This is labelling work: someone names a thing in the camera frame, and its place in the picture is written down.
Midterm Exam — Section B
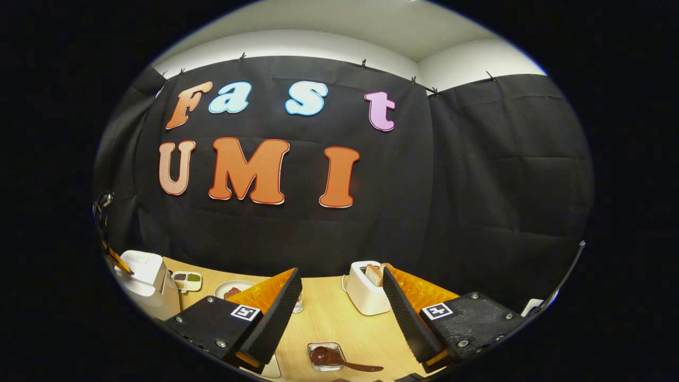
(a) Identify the white rice cooker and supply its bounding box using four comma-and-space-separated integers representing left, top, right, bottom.
114, 250, 180, 322

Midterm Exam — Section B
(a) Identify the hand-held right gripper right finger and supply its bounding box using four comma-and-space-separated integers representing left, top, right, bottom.
382, 265, 531, 374

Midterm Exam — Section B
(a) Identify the clear container of rice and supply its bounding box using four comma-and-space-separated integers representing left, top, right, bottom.
239, 353, 282, 379

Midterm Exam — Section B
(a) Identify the brown wooden spoon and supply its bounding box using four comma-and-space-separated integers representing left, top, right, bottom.
310, 346, 384, 372

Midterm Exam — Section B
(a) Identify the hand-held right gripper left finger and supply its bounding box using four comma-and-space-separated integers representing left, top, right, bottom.
164, 267, 303, 375

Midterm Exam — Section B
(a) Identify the white round plate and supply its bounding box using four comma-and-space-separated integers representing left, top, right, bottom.
214, 280, 256, 300

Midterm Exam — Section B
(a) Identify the white toaster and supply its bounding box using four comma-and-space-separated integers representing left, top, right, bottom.
342, 261, 393, 316

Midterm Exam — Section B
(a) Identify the white divided bean dish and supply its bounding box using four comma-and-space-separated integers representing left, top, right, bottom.
172, 271, 203, 292

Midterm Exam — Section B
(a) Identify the wire chopstick holder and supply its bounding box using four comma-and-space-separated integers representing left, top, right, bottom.
308, 342, 346, 372

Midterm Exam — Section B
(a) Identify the black backdrop cloth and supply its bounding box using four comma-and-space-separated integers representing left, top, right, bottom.
93, 56, 594, 314

